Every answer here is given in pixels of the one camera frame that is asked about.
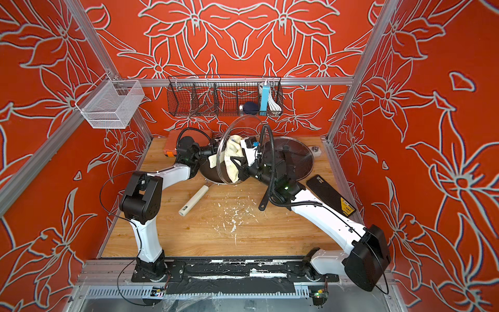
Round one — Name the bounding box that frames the black wire basket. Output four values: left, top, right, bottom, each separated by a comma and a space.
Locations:
166, 74, 284, 117

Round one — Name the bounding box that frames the glass pot lid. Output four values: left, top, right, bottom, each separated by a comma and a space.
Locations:
274, 136, 314, 180

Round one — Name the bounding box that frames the clear plastic basket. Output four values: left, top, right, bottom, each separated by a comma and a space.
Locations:
77, 80, 144, 129

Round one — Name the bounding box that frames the black plate with warning label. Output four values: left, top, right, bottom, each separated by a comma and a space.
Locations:
306, 175, 357, 218

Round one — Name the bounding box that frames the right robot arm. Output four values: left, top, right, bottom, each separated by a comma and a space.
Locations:
220, 124, 391, 292

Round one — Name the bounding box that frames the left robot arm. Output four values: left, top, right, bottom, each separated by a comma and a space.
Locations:
120, 127, 215, 282

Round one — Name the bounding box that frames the orange tool case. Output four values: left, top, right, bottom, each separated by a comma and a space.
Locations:
163, 129, 210, 157

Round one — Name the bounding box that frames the pan with white-handled lid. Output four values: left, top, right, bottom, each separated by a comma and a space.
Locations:
199, 155, 233, 184

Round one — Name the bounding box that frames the yellow cloth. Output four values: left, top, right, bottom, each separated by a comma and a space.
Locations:
217, 135, 246, 183

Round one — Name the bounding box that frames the black frying pan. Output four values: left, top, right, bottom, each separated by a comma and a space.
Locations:
259, 141, 305, 211

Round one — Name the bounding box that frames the light blue white brush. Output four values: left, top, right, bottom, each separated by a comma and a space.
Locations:
258, 81, 282, 116

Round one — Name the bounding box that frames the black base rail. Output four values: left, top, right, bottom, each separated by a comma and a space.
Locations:
129, 256, 340, 295

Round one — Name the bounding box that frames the glass lid with white handle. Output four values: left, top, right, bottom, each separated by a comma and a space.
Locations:
215, 115, 264, 185

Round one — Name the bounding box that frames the blue round object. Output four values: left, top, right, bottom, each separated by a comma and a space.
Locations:
242, 101, 259, 115

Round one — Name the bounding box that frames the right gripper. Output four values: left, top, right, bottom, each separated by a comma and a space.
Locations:
231, 155, 279, 191

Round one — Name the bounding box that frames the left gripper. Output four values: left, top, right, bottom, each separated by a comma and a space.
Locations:
191, 140, 235, 167

